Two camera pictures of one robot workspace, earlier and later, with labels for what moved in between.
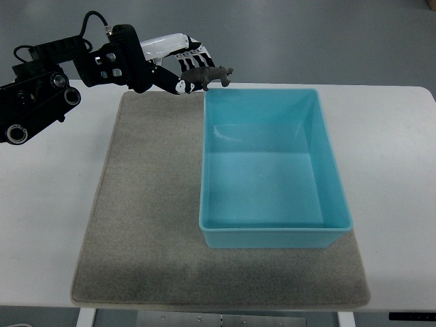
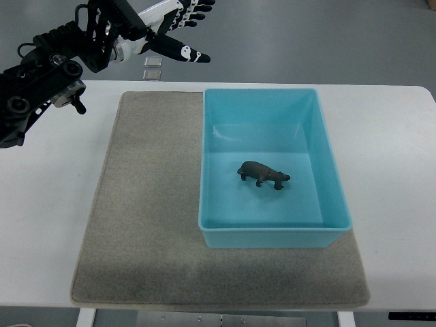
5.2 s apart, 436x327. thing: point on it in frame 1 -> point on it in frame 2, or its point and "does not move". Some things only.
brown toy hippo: [204, 75] -> [262, 174]
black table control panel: [412, 316] does not move
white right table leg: [346, 319] does not move
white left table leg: [86, 317] does not move
